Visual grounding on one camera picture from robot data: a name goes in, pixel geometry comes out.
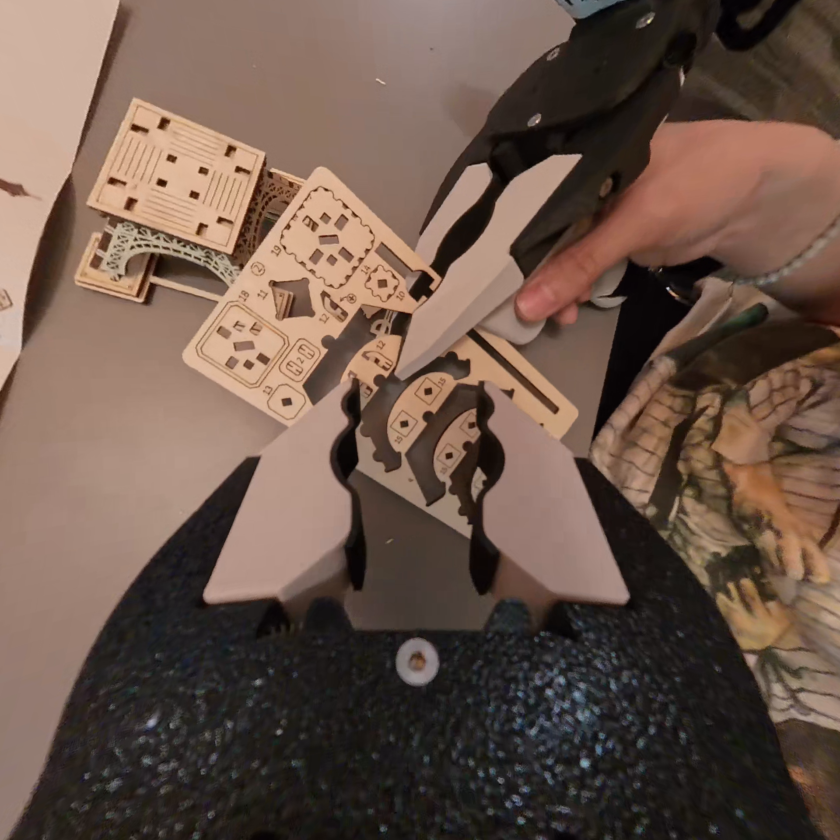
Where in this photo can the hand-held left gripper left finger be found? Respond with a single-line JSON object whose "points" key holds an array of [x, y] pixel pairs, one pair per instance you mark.
{"points": [[289, 512]]}

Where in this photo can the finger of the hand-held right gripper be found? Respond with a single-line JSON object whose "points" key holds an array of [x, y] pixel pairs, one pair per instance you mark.
{"points": [[472, 275], [459, 197]]}

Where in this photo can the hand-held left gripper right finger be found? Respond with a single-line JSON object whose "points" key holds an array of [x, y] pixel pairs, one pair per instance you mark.
{"points": [[558, 518]]}

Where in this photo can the wooden puzzle parts sheet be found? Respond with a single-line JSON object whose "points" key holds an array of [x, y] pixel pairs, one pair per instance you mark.
{"points": [[328, 229]]}

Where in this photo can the person's right forearm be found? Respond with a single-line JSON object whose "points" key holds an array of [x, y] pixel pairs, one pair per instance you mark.
{"points": [[823, 295]]}

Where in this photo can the grey desk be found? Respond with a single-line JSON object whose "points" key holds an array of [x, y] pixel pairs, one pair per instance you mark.
{"points": [[295, 79]]}

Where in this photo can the person's right hand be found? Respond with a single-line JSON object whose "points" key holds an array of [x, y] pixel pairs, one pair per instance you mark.
{"points": [[709, 190]]}

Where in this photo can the person's printed shirt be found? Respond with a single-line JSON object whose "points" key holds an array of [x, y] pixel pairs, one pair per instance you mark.
{"points": [[754, 459]]}

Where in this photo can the wooden tower base model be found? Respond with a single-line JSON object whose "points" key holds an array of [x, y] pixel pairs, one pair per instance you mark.
{"points": [[170, 170]]}

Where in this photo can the white instruction sheet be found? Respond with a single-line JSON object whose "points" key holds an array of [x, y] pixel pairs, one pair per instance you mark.
{"points": [[39, 98]]}

